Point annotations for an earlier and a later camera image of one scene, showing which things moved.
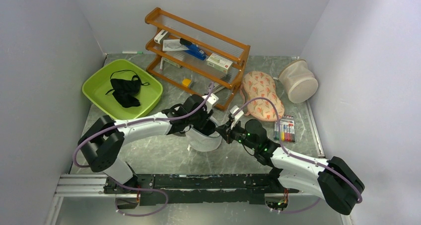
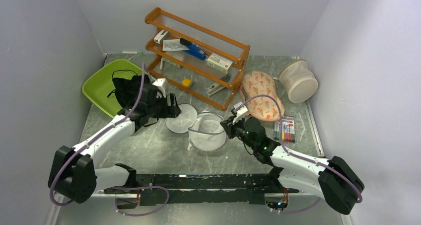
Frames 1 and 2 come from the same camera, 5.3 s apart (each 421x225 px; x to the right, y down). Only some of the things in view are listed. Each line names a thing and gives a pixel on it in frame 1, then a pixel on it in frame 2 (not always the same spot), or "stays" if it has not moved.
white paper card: (173, 45) stays
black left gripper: (206, 116) to (169, 111)
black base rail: (194, 188) stays
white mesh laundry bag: (201, 142) stays
